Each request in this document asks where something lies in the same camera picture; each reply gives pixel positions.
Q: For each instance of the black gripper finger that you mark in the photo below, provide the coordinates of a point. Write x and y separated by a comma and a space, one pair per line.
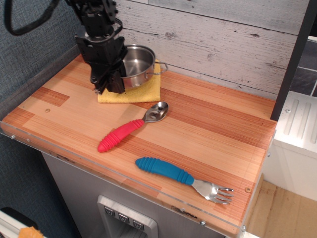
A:
101, 82
115, 82

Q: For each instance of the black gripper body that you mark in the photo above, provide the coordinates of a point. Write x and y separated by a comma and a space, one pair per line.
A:
102, 54

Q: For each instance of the silver steel pan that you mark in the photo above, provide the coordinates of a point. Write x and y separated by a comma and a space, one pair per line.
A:
140, 66

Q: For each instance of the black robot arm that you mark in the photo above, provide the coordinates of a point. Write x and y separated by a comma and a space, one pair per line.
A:
98, 19

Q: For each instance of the yellow folded rag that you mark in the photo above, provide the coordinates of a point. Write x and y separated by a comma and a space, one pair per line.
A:
148, 92

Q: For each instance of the silver toy fridge cabinet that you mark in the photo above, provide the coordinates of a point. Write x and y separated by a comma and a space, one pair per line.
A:
80, 190

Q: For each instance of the grey ice dispenser panel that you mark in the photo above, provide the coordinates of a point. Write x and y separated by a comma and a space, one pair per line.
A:
123, 222

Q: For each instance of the orange object bottom left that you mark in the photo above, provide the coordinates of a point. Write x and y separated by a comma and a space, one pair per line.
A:
30, 232

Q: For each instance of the white toy sink unit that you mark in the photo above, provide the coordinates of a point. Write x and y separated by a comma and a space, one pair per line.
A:
291, 161

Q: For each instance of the red handled spoon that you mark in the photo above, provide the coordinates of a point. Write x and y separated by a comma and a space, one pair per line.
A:
154, 114

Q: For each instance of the blue handled fork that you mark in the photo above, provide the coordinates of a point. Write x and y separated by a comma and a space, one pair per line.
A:
209, 191

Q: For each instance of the dark right shelf post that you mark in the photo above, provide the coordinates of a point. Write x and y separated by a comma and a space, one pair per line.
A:
304, 32

